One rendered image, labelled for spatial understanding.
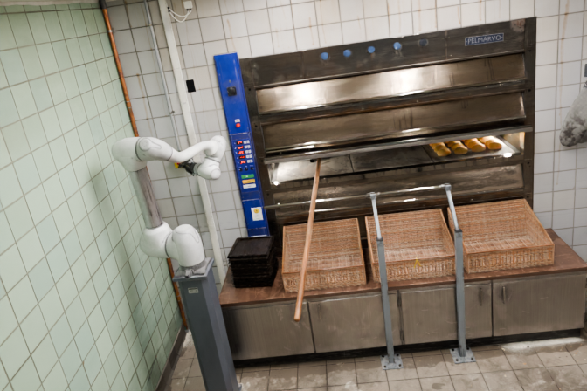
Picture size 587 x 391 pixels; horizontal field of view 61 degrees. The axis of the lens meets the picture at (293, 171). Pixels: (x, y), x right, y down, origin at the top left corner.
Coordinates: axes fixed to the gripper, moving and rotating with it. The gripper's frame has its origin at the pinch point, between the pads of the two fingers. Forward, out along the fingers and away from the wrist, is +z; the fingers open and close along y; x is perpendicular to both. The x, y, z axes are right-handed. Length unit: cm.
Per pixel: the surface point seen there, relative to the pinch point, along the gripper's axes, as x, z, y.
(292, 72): 70, -48, -50
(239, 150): 35.1, -20.2, -1.9
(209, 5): 35, -16, -101
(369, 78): 106, -84, -40
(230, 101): 35, -20, -37
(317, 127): 78, -57, -10
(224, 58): 36, -21, -66
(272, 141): 53, -35, -5
